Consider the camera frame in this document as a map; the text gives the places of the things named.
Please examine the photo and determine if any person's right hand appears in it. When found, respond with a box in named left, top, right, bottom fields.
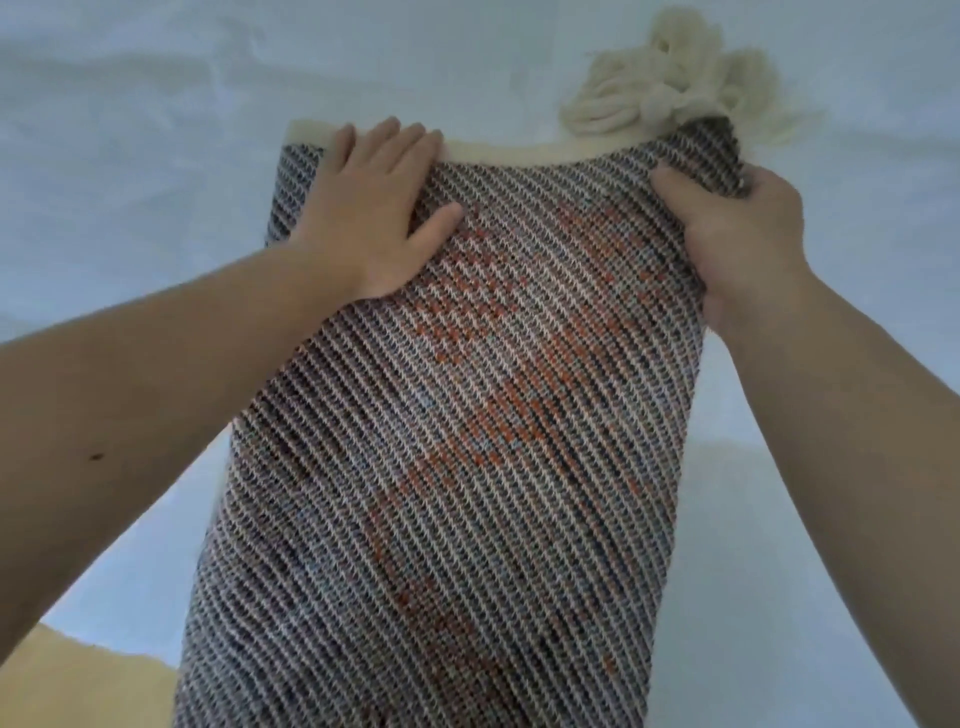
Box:
left=648, top=160, right=816, bottom=337

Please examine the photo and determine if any person's left hand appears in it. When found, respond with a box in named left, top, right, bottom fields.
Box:
left=288, top=117, right=466, bottom=302

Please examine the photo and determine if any striped woven rug with tassels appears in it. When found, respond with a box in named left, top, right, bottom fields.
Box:
left=174, top=7, right=820, bottom=728

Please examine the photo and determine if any person's right forearm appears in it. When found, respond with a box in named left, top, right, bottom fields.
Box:
left=716, top=270, right=960, bottom=728

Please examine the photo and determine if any person's left forearm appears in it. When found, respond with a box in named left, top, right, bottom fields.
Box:
left=0, top=240, right=370, bottom=663

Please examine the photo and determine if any white sheet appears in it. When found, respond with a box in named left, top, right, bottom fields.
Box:
left=0, top=0, right=960, bottom=728

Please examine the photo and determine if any pale yellow cloth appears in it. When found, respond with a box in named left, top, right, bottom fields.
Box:
left=0, top=621, right=183, bottom=728

